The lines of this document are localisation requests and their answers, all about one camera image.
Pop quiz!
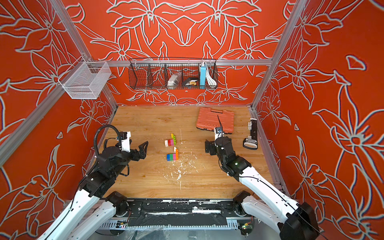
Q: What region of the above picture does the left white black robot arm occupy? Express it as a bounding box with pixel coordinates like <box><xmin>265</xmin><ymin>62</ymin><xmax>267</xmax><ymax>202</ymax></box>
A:
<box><xmin>39</xmin><ymin>125</ymin><xmax>149</xmax><ymax>240</ymax></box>

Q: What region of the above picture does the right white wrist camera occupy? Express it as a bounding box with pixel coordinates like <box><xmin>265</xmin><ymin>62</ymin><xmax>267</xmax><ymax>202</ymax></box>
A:
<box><xmin>214</xmin><ymin>127</ymin><xmax>224</xmax><ymax>141</ymax></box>

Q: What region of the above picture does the black wire wall basket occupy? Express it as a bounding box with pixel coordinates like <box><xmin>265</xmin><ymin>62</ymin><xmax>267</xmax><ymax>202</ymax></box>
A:
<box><xmin>128</xmin><ymin>58</ymin><xmax>219</xmax><ymax>90</ymax></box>

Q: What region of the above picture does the black handheld scraper tool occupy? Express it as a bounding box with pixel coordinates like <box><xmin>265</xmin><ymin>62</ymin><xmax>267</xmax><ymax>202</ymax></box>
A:
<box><xmin>243</xmin><ymin>118</ymin><xmax>258</xmax><ymax>150</ymax></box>

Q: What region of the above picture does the silver packet in basket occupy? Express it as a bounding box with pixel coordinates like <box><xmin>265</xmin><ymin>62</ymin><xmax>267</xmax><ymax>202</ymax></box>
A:
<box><xmin>167</xmin><ymin>73</ymin><xmax>182</xmax><ymax>90</ymax></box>

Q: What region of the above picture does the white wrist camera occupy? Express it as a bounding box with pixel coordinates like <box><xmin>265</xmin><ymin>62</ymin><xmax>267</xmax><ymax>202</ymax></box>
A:
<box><xmin>119</xmin><ymin>132</ymin><xmax>131</xmax><ymax>153</ymax></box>
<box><xmin>214</xmin><ymin>127</ymin><xmax>224</xmax><ymax>141</ymax></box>

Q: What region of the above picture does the light blue box in basket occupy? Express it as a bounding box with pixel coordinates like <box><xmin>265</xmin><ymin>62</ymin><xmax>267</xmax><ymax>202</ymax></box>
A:
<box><xmin>200</xmin><ymin>64</ymin><xmax>207</xmax><ymax>89</ymax></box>

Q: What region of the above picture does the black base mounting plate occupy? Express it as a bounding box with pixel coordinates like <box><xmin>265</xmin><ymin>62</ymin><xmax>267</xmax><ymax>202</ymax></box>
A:
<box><xmin>119</xmin><ymin>199</ymin><xmax>260</xmax><ymax>229</ymax></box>

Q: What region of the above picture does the orange plastic tool case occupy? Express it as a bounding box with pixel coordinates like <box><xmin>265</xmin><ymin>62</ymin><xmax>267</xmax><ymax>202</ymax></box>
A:
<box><xmin>196</xmin><ymin>108</ymin><xmax>235</xmax><ymax>134</ymax></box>

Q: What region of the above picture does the white cable in basket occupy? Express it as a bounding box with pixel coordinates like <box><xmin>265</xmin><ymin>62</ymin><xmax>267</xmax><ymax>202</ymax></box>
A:
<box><xmin>205</xmin><ymin>70</ymin><xmax>218</xmax><ymax>89</ymax></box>

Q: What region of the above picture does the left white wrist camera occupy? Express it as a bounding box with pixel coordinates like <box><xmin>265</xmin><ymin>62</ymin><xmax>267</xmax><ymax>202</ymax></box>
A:
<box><xmin>119</xmin><ymin>132</ymin><xmax>131</xmax><ymax>153</ymax></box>

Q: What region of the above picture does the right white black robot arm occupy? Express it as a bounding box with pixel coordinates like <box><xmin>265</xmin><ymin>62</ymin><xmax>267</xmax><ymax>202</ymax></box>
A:
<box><xmin>205</xmin><ymin>137</ymin><xmax>320</xmax><ymax>240</ymax></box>

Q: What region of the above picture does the clear plastic wall bin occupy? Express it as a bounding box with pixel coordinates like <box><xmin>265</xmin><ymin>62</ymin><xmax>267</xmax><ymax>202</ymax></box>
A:
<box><xmin>59</xmin><ymin>62</ymin><xmax>112</xmax><ymax>100</ymax></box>

